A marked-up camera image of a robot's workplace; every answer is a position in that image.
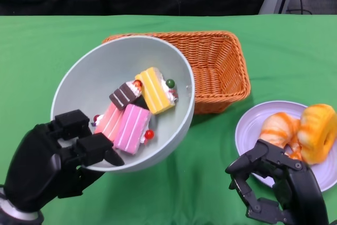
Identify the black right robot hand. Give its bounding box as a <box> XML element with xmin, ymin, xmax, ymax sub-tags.
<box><xmin>225</xmin><ymin>139</ymin><xmax>330</xmax><ymax>225</ymax></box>

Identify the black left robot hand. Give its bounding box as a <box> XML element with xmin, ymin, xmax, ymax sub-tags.
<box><xmin>5</xmin><ymin>109</ymin><xmax>125</xmax><ymax>212</ymax></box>

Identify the oval orange swirl bread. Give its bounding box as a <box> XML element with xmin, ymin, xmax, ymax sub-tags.
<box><xmin>297</xmin><ymin>103</ymin><xmax>337</xmax><ymax>165</ymax></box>

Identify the ring-shaped orange swirl bread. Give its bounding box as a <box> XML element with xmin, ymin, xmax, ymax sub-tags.
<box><xmin>259</xmin><ymin>112</ymin><xmax>303</xmax><ymax>161</ymax></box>

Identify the grey-green bowl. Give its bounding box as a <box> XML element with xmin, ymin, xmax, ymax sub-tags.
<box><xmin>51</xmin><ymin>35</ymin><xmax>195</xmax><ymax>173</ymax></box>

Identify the salmon pink cake slice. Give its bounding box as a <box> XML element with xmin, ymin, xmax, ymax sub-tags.
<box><xmin>91</xmin><ymin>102</ymin><xmax>124</xmax><ymax>143</ymax></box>

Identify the pale lilac plate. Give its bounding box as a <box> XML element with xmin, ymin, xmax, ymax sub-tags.
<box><xmin>235</xmin><ymin>100</ymin><xmax>337</xmax><ymax>193</ymax></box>

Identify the magenta cake slice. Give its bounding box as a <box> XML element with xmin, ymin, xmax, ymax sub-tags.
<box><xmin>113</xmin><ymin>103</ymin><xmax>155</xmax><ymax>156</ymax></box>

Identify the chocolate layer cake piece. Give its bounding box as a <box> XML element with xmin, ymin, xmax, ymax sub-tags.
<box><xmin>109</xmin><ymin>80</ymin><xmax>143</xmax><ymax>111</ymax></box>

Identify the yellow cream cake slice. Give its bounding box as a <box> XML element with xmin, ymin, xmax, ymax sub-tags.
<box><xmin>135</xmin><ymin>66</ymin><xmax>179</xmax><ymax>115</ymax></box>

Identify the orange wicker basket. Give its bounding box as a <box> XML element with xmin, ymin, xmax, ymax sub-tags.
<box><xmin>102</xmin><ymin>31</ymin><xmax>252</xmax><ymax>115</ymax></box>

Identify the green tablecloth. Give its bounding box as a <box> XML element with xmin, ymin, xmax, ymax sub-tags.
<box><xmin>0</xmin><ymin>14</ymin><xmax>337</xmax><ymax>225</ymax></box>

